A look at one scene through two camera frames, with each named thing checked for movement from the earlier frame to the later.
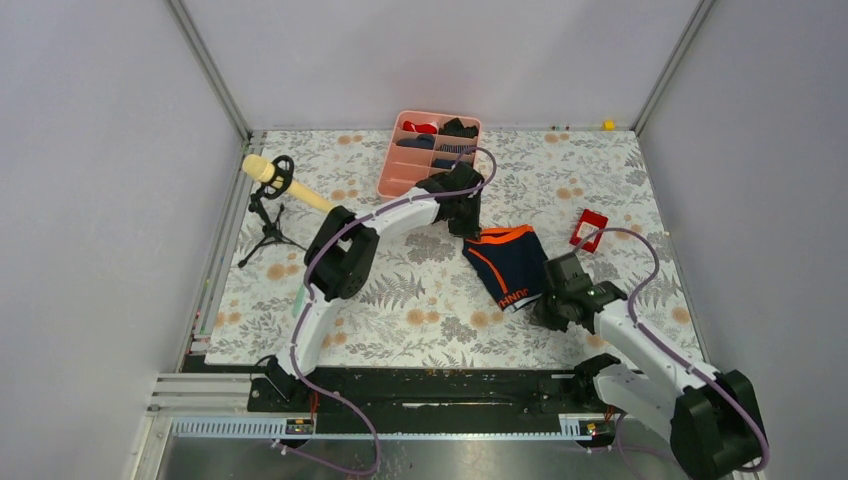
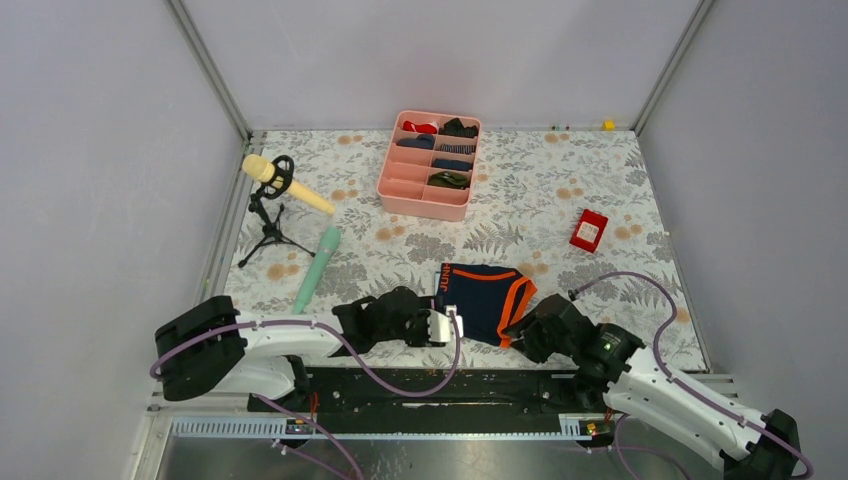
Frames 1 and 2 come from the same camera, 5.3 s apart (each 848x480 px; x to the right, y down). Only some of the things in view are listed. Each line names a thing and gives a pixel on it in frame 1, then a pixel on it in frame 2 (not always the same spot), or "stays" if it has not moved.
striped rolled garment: x=454 y=148 stays
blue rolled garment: x=445 y=163 stays
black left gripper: x=470 y=229 -> x=428 y=305
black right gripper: x=544 y=319 -> x=528 y=328
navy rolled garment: x=426 y=141 stays
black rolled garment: x=454 y=127 stays
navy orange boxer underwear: x=510 y=262 -> x=487 y=298
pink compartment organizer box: x=426 y=143 stays
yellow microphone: x=263 y=170 stays
